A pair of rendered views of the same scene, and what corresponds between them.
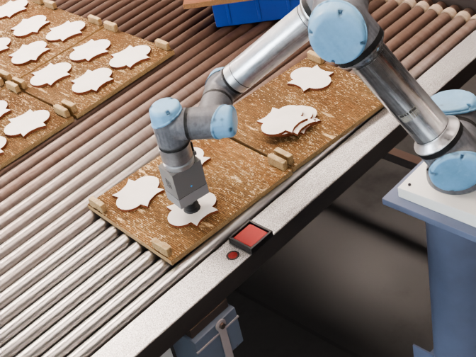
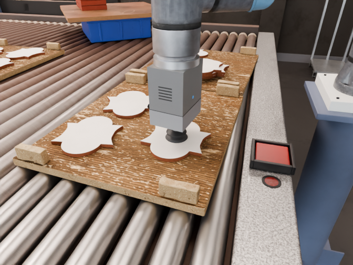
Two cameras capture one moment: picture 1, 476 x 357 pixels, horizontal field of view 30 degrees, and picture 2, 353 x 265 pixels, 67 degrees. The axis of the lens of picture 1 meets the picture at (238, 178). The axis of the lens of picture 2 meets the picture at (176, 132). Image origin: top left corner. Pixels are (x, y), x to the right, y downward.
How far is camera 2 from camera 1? 179 cm
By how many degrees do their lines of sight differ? 30
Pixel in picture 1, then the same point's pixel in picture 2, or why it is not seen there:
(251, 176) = (210, 103)
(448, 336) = (320, 223)
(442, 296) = (329, 193)
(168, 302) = not seen: outside the picture
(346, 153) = (266, 85)
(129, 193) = (78, 135)
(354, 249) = not seen: hidden behind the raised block
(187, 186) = (190, 97)
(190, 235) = (201, 166)
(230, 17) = (101, 34)
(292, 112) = (205, 61)
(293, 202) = (269, 120)
